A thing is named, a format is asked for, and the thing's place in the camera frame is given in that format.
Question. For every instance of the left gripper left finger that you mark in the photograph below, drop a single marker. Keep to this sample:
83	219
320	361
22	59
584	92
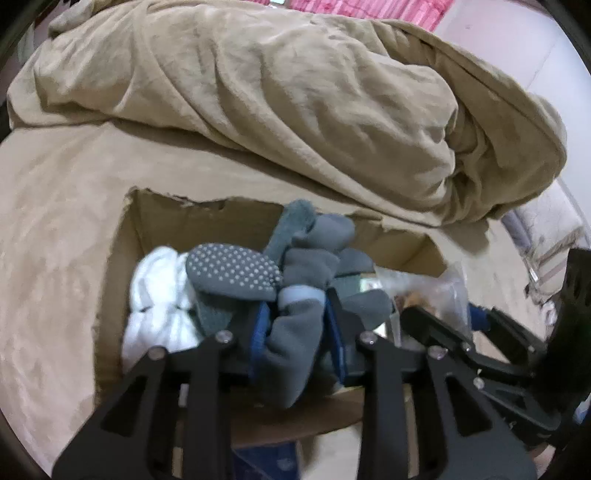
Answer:
131	434

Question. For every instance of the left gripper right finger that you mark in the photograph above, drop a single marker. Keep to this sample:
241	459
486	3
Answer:
459	434

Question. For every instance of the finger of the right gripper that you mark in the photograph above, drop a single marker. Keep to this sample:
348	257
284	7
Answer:
429	331

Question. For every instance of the white towel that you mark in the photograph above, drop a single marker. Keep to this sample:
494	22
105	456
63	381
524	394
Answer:
162	307

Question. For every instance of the grey sock bundle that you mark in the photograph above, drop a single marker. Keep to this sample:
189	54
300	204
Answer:
314	255

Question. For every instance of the grey dotted grip sock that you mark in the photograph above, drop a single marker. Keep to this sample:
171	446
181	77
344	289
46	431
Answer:
233	271

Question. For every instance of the clear plastic snack bag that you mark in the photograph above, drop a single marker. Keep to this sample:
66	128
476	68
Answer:
445	297

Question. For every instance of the blue white tissue pack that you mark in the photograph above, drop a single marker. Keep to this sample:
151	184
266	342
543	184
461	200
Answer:
278	462

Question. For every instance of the patterned pillow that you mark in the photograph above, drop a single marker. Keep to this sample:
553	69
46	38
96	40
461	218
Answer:
544	230

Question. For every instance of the tan rumpled blanket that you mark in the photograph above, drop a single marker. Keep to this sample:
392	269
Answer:
383	112

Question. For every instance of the brown cardboard box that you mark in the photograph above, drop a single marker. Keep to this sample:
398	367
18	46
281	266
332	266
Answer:
150	219

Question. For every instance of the beige bed sheet mattress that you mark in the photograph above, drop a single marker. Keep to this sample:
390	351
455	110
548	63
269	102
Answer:
62	191

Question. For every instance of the pink window curtains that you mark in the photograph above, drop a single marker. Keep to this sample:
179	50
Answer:
424	13

